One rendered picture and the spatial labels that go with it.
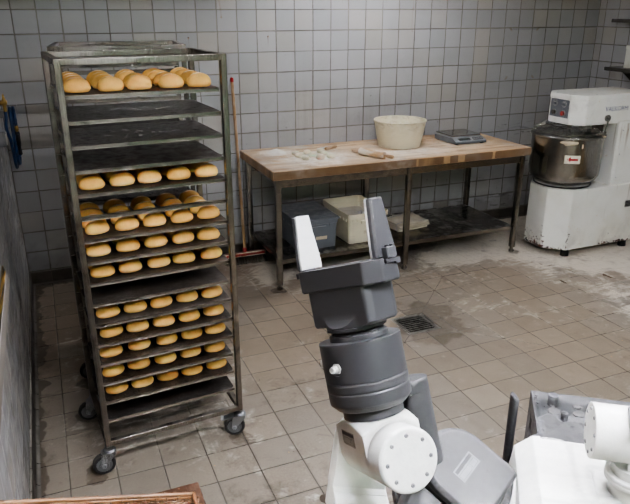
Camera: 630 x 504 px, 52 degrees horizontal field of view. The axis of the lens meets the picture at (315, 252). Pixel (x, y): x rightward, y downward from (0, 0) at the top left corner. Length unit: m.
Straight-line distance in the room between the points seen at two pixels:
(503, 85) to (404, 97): 1.04
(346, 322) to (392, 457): 0.14
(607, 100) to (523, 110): 1.08
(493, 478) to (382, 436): 0.26
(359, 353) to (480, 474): 0.30
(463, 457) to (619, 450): 0.18
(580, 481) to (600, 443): 0.09
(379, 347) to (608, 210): 5.34
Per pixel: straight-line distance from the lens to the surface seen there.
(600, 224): 5.93
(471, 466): 0.89
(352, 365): 0.66
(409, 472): 0.67
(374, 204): 0.65
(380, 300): 0.66
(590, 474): 0.93
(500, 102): 6.34
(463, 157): 5.14
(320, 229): 4.86
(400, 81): 5.71
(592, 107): 5.59
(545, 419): 1.01
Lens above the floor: 1.95
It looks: 21 degrees down
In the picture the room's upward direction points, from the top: straight up
